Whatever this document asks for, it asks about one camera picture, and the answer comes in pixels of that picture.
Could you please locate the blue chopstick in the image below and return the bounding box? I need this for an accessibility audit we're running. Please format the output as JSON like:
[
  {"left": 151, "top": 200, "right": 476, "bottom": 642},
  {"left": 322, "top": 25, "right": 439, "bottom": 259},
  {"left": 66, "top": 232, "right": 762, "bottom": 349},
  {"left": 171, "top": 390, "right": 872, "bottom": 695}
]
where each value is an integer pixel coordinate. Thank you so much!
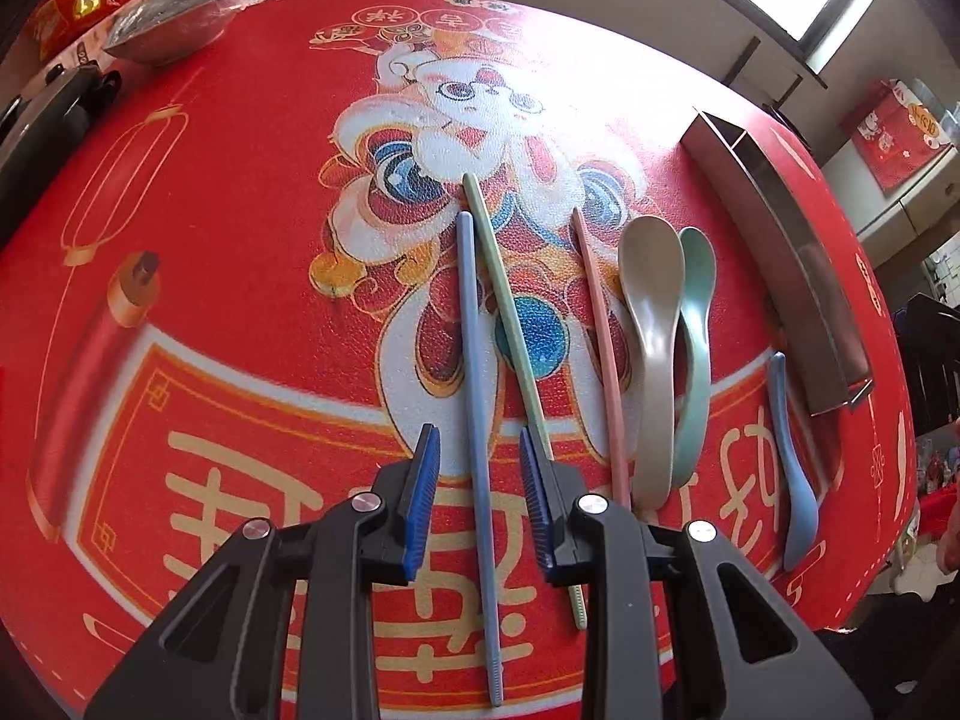
[{"left": 455, "top": 211, "right": 505, "bottom": 707}]

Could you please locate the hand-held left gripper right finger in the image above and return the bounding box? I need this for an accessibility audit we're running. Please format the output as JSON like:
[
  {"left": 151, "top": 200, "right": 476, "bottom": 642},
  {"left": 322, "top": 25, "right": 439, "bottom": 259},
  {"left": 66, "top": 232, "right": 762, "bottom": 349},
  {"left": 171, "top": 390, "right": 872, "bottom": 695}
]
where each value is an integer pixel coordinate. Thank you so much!
[{"left": 519, "top": 427, "right": 875, "bottom": 720}]

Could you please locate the plastic wrapped bowl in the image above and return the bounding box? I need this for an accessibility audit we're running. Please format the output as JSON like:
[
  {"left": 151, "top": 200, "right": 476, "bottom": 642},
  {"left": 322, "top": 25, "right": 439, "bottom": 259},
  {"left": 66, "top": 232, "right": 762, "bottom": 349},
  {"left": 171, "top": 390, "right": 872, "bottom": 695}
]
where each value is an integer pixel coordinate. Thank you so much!
[{"left": 103, "top": 0, "right": 269, "bottom": 66}]

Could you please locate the white refrigerator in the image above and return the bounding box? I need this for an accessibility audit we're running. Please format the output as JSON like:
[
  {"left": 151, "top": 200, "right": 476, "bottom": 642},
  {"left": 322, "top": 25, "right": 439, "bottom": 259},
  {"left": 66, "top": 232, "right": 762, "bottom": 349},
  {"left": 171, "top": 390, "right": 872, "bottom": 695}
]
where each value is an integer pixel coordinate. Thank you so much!
[{"left": 817, "top": 79, "right": 960, "bottom": 241}]

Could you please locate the red printed cloth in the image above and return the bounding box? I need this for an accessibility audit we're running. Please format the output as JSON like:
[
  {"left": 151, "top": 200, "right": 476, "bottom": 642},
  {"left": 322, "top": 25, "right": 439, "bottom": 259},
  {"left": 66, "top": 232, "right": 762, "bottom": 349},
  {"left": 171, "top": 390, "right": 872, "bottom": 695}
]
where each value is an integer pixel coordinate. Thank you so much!
[{"left": 838, "top": 79, "right": 957, "bottom": 190}]

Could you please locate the green chopstick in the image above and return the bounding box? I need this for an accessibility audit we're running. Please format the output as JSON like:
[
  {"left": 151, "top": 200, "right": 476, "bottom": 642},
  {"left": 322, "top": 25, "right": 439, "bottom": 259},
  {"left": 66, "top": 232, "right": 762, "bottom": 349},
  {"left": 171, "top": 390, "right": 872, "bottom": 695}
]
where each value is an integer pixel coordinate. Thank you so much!
[{"left": 462, "top": 173, "right": 590, "bottom": 629}]

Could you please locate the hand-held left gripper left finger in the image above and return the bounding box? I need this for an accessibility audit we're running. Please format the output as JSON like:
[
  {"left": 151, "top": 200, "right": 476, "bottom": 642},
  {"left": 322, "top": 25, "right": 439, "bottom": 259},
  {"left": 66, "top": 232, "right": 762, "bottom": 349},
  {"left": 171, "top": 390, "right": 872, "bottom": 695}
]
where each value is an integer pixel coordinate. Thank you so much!
[{"left": 82, "top": 424, "right": 443, "bottom": 720}]

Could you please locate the pink chopstick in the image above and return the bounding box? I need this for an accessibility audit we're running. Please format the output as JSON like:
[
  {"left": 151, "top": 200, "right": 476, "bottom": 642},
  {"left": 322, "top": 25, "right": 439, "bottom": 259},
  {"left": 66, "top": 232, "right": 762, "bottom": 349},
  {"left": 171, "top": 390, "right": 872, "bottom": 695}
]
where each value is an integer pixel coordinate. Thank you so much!
[{"left": 571, "top": 207, "right": 632, "bottom": 512}]

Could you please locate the blue spoon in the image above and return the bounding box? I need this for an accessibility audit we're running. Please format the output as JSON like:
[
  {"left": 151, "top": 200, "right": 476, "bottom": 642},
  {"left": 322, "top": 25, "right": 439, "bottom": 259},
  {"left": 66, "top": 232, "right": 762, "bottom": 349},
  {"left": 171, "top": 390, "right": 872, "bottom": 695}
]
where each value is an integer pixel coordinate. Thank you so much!
[{"left": 765, "top": 352, "right": 821, "bottom": 572}]

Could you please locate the black kitchen stove unit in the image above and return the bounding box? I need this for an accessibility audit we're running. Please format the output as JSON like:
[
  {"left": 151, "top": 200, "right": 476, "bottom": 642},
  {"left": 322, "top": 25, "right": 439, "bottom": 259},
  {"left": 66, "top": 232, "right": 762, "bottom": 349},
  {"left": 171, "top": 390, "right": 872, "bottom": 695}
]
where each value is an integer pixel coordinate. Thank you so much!
[{"left": 891, "top": 289, "right": 960, "bottom": 436}]

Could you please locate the metal utensil tray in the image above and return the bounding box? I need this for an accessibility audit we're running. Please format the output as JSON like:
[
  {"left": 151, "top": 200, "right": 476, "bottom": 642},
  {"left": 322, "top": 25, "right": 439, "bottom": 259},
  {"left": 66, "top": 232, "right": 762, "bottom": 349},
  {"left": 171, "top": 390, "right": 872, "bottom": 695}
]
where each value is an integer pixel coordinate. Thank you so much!
[{"left": 679, "top": 109, "right": 877, "bottom": 418}]

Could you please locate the green spoon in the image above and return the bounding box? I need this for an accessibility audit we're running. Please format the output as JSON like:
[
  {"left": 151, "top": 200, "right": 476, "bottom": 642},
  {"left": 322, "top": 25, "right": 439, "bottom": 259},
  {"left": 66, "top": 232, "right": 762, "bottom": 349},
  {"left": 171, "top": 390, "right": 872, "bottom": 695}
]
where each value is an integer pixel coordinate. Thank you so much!
[{"left": 670, "top": 227, "right": 718, "bottom": 492}]

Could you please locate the beige spoon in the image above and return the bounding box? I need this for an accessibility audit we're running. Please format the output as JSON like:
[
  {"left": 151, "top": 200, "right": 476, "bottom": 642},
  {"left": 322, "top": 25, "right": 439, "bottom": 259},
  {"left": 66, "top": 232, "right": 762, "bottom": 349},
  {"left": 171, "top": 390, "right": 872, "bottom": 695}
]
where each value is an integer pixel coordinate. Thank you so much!
[{"left": 617, "top": 215, "right": 687, "bottom": 522}]

